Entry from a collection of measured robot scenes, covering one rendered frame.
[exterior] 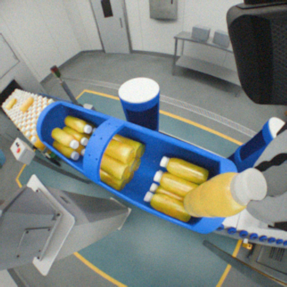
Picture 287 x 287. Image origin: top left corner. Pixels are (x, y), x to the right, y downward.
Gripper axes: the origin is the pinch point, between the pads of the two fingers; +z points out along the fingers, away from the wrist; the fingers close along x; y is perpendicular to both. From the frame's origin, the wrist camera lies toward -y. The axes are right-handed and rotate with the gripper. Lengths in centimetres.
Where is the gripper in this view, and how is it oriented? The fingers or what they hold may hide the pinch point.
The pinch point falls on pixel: (253, 185)
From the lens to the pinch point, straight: 16.3
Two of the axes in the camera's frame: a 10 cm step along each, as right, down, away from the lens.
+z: 0.9, 4.6, 8.8
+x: 4.4, -8.1, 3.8
